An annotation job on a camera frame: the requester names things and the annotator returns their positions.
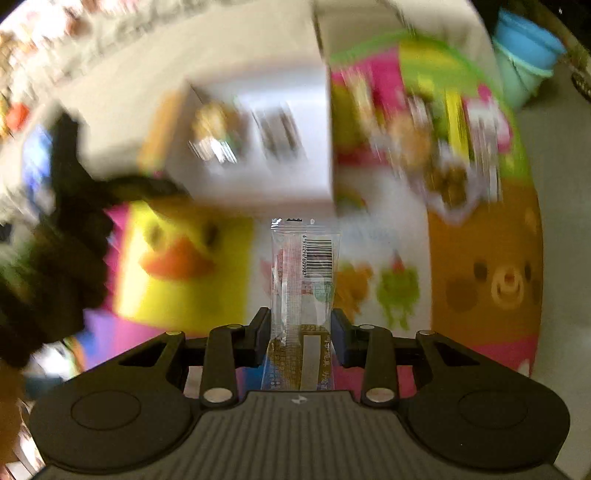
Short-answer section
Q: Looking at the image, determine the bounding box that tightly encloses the clear snack packet with barcode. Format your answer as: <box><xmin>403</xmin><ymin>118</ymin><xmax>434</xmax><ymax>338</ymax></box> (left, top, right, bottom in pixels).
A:
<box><xmin>260</xmin><ymin>217</ymin><xmax>342</xmax><ymax>393</ymax></box>

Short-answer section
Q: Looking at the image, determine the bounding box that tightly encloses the pile of assorted snack packets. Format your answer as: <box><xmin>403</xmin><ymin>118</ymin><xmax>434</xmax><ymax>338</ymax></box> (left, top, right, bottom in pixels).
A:
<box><xmin>336</xmin><ymin>69</ymin><xmax>506</xmax><ymax>223</ymax></box>

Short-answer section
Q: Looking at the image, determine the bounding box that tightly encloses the colourful cartoon play mat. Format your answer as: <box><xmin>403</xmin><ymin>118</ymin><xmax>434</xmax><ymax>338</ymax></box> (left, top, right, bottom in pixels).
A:
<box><xmin>69</xmin><ymin>37</ymin><xmax>544</xmax><ymax>398</ymax></box>

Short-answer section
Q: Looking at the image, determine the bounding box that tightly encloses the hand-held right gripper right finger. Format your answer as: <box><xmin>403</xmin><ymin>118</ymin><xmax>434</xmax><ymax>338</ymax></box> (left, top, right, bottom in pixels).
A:
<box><xmin>330</xmin><ymin>308</ymin><xmax>472</xmax><ymax>408</ymax></box>

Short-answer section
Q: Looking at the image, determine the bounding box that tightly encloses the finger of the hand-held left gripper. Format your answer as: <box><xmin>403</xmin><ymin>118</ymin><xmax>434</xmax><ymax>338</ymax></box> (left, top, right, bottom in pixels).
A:
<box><xmin>99</xmin><ymin>172</ymin><xmax>191</xmax><ymax>204</ymax></box>

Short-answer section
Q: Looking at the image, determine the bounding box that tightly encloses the orange cardboard box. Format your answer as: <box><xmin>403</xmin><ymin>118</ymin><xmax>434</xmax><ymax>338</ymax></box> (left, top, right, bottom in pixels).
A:
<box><xmin>139</xmin><ymin>60</ymin><xmax>336</xmax><ymax>209</ymax></box>

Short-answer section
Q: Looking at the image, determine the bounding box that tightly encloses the blue plastic bucket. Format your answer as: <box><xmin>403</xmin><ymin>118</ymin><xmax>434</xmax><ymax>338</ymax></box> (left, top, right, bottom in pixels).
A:
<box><xmin>492</xmin><ymin>9</ymin><xmax>567</xmax><ymax>78</ymax></box>

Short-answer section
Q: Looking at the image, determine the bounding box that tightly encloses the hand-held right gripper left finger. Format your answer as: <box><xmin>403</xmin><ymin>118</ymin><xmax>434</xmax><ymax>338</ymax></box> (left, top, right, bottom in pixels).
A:
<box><xmin>119</xmin><ymin>307</ymin><xmax>273</xmax><ymax>409</ymax></box>

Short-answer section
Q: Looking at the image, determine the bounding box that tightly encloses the green plastic bucket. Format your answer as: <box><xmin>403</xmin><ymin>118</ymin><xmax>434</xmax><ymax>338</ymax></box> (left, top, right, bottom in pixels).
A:
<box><xmin>496</xmin><ymin>46</ymin><xmax>553</xmax><ymax>110</ymax></box>

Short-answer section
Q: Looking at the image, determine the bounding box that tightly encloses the beige sofa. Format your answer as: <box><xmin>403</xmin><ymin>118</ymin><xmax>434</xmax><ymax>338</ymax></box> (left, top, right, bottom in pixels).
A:
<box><xmin>0</xmin><ymin>0</ymin><xmax>506</xmax><ymax>153</ymax></box>

